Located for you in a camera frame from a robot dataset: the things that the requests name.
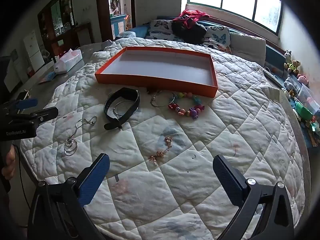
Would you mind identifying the green toy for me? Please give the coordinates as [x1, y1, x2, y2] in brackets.
[295, 101, 313, 117]

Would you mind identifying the yellow bear plush toy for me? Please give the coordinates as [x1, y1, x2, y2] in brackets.
[284, 60, 302, 74]

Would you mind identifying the colourful bead bracelet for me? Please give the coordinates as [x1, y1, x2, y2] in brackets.
[168, 92, 206, 119]

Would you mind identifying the plain grey pillow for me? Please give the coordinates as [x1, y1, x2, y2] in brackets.
[229, 32, 267, 67]

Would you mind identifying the red bag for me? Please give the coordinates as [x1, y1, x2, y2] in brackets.
[172, 9, 209, 29]

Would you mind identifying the black band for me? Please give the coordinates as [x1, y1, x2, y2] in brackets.
[103, 87, 140, 130]

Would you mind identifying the butterfly print pillow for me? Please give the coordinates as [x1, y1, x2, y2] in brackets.
[202, 25, 232, 54]
[146, 19, 180, 40]

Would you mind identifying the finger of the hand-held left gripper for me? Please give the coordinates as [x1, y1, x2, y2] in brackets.
[29, 106, 60, 125]
[0, 98, 39, 117]

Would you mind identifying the rose gold chain bracelet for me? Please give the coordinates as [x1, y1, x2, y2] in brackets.
[149, 135, 175, 167]

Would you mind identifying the white pink tissue pack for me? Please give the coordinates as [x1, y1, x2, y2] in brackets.
[54, 49, 83, 74]

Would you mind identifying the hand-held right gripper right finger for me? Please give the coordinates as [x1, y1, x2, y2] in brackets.
[212, 154, 295, 240]

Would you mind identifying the small silver bangle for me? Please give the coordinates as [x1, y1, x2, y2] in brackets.
[113, 101, 133, 117]

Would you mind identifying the orange shallow box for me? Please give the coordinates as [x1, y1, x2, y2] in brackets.
[94, 46, 219, 98]

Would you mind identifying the black cloth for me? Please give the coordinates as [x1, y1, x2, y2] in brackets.
[171, 21, 208, 46]

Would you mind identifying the white refrigerator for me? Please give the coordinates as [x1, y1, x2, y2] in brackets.
[24, 30, 45, 78]

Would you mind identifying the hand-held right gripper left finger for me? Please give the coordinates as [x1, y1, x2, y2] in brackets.
[27, 153, 110, 240]

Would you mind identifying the grey plush toy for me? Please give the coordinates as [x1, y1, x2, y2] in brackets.
[284, 77, 297, 92]

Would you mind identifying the silver ring necklace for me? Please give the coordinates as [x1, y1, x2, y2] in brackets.
[64, 116, 98, 155]

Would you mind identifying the black cable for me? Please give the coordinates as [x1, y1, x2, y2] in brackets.
[12, 145, 28, 230]

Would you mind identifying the white quilt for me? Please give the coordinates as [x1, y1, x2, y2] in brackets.
[20, 39, 307, 240]

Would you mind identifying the blue booklet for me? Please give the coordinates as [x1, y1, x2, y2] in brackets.
[39, 71, 57, 83]

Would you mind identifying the blue white cabinet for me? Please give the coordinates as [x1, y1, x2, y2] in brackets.
[110, 14, 125, 39]

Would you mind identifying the dark wooden cabinet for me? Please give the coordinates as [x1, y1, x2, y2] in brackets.
[37, 0, 93, 63]

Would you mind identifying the person's left hand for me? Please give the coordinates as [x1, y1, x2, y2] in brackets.
[1, 147, 16, 180]

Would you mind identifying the large silver bangle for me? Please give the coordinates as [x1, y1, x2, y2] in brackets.
[150, 91, 175, 108]

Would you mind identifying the clear plastic box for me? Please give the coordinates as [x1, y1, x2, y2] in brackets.
[297, 84, 320, 115]

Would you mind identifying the grey flat strip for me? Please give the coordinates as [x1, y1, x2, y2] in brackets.
[264, 69, 284, 88]

